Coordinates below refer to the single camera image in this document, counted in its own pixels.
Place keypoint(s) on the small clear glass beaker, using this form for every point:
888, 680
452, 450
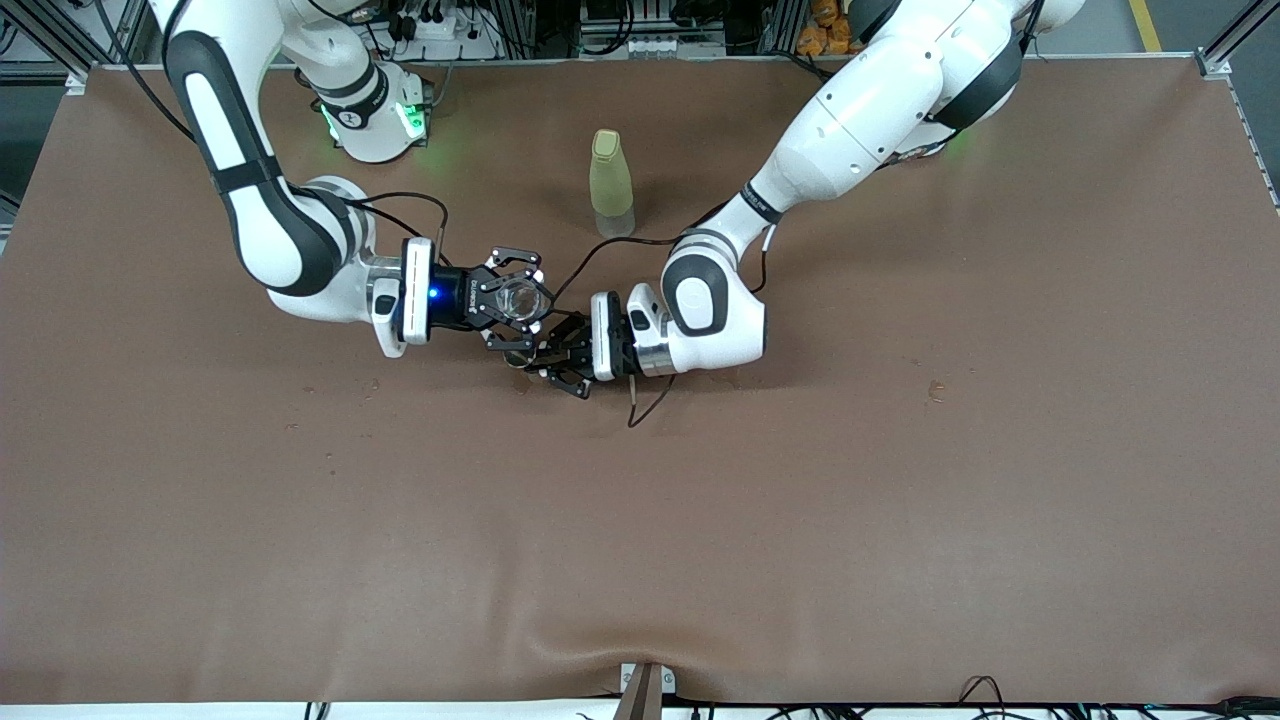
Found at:
523, 300

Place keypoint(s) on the small liquid puddle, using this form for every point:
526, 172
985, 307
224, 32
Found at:
936, 392

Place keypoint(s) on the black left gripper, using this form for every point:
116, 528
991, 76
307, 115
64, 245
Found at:
571, 359

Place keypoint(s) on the steel double jigger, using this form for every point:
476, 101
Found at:
520, 361

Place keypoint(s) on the brown table mat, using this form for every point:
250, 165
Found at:
640, 520

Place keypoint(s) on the yellow floor tape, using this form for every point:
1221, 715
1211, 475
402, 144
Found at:
1145, 25

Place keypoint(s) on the white power strip black plugs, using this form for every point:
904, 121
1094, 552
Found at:
455, 45

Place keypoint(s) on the long white socket strip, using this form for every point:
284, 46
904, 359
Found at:
650, 45

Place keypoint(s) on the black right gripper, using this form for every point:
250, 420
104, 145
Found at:
461, 298

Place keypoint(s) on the aluminium frame post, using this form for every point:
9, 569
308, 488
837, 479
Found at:
78, 80
1240, 28

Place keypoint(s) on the orange bread pile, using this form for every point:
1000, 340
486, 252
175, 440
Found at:
820, 40

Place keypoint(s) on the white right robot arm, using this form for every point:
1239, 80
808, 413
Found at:
300, 240

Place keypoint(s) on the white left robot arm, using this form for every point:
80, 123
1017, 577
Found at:
870, 110

